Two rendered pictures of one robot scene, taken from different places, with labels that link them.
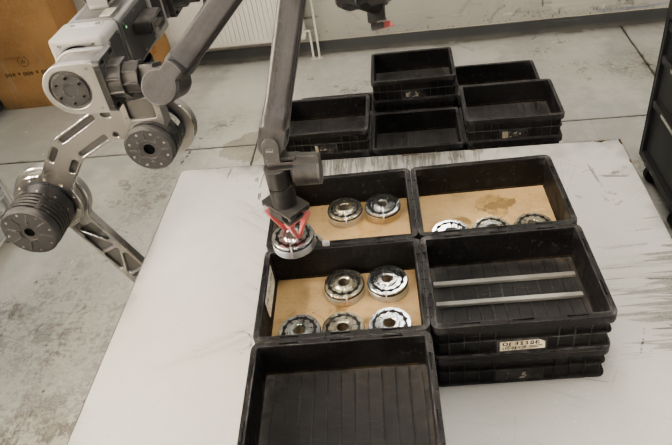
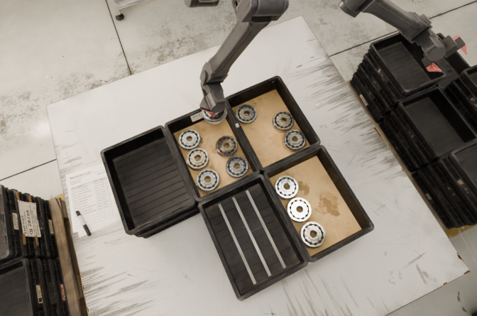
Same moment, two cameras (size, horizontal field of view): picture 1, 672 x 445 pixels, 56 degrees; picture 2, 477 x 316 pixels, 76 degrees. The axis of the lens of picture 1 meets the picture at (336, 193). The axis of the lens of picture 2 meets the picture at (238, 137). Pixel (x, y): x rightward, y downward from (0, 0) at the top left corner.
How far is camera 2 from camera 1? 104 cm
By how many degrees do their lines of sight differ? 44
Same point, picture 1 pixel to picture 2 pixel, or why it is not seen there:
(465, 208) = (317, 187)
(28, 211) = not seen: outside the picture
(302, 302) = (212, 131)
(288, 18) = (238, 31)
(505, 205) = (330, 210)
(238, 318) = not seen: hidden behind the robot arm
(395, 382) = (179, 194)
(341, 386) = (170, 171)
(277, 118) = (211, 68)
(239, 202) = (289, 59)
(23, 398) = (199, 33)
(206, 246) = (250, 62)
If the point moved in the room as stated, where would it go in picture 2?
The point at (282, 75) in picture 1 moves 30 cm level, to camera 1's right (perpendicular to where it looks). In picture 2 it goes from (223, 53) to (281, 131)
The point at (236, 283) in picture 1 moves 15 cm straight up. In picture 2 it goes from (232, 90) to (231, 74)
